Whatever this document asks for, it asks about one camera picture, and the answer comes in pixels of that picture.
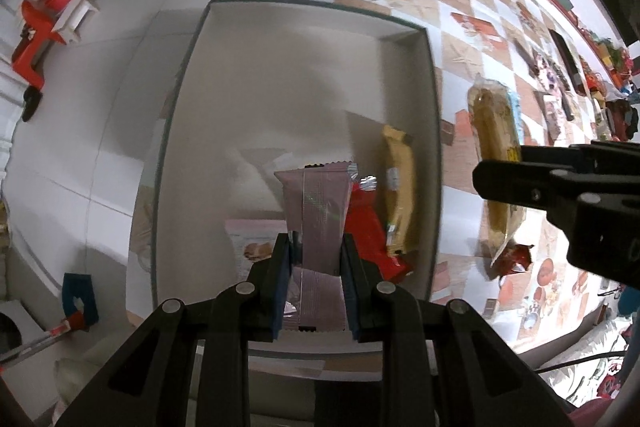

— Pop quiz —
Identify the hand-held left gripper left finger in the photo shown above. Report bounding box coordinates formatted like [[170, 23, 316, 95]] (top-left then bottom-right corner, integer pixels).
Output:
[[52, 233, 293, 427]]

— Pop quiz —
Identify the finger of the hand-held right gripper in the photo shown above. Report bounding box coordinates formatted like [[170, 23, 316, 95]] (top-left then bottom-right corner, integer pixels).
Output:
[[472, 159, 601, 228], [519, 141, 640, 172]]

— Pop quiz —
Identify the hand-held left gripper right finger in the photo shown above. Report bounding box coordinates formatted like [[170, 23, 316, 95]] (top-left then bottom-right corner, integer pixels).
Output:
[[340, 234, 576, 427]]

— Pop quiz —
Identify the yellow pastry clear packet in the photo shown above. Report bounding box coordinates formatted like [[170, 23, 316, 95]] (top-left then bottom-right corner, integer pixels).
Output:
[[467, 77, 528, 268]]

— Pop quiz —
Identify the pink foil snack packet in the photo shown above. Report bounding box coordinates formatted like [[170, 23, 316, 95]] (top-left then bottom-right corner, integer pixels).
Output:
[[274, 161, 358, 333]]

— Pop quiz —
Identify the long yellow snack packet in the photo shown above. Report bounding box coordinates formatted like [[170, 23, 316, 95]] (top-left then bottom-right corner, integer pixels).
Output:
[[381, 125, 420, 256]]

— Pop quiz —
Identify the pile of assorted snack packets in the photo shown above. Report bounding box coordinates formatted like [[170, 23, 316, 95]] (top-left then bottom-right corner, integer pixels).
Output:
[[590, 82, 640, 142]]

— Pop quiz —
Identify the pink cartoon snack packet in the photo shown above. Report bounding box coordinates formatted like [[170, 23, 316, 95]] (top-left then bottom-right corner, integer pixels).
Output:
[[535, 89, 566, 142]]

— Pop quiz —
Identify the red smartphone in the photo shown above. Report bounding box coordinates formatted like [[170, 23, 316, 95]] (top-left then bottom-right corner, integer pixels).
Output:
[[547, 28, 587, 96]]

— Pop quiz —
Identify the blue plastic holder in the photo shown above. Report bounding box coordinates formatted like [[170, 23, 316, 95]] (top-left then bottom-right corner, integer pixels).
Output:
[[62, 273, 99, 330]]

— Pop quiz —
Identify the red plastic stool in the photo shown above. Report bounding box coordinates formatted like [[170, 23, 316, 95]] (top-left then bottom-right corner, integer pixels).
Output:
[[12, 0, 68, 90]]

